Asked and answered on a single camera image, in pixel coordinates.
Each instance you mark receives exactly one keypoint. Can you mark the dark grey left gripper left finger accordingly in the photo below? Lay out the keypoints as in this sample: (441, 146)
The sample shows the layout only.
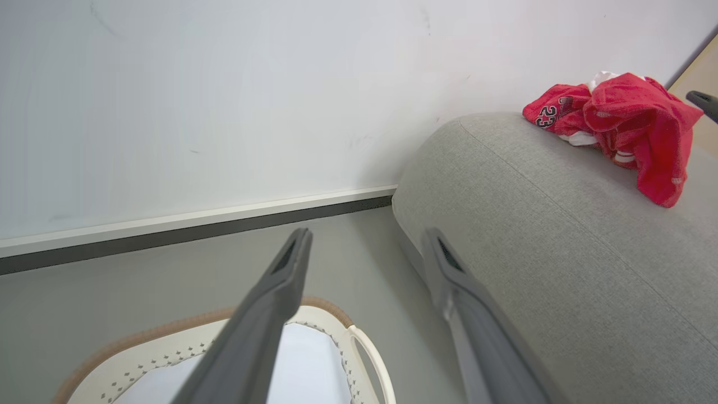
(252, 336)

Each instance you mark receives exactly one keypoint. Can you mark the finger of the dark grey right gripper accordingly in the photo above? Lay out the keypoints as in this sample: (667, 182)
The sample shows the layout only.
(708, 104)

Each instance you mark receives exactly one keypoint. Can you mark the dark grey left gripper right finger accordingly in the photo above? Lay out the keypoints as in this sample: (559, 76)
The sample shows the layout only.
(488, 348)

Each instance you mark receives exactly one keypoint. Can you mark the red basketball jersey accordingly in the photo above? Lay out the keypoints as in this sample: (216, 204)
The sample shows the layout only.
(634, 118)

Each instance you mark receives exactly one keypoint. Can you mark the white laundry basket brown rim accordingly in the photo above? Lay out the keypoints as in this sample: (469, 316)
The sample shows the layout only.
(140, 359)

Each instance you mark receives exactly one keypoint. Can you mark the beige panel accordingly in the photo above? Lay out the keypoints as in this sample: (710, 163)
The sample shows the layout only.
(704, 73)

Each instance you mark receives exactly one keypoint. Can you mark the white cloth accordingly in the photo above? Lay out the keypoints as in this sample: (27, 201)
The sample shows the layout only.
(308, 365)

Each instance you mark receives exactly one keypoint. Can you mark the white and black baseboard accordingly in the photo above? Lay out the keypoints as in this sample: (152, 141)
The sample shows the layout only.
(168, 224)

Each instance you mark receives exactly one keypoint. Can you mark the grey fabric sofa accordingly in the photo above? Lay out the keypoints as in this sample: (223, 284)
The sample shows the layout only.
(561, 224)

